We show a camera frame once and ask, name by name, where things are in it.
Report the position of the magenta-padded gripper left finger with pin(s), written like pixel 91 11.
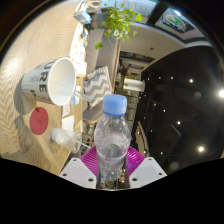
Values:
pixel 78 171

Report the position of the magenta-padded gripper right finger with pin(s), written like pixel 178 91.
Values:
pixel 146 171

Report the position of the clear blue-capped water bottle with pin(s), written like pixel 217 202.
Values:
pixel 112 140

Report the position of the clear plastic cup with straw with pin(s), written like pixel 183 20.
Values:
pixel 65 138

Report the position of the group of ceiling lights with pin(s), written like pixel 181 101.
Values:
pixel 201 149

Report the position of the flat round red coaster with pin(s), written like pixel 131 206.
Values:
pixel 39 120

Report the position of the grey white zigzag cushion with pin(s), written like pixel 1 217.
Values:
pixel 98 85

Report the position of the white printed mug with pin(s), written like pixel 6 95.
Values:
pixel 60 81

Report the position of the person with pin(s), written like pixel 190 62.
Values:
pixel 125 70

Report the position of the printed menu board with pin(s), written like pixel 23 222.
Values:
pixel 78 50

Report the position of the grey upholstered sofa bench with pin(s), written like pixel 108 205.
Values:
pixel 106 53

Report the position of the green potted plant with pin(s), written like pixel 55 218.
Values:
pixel 118 21

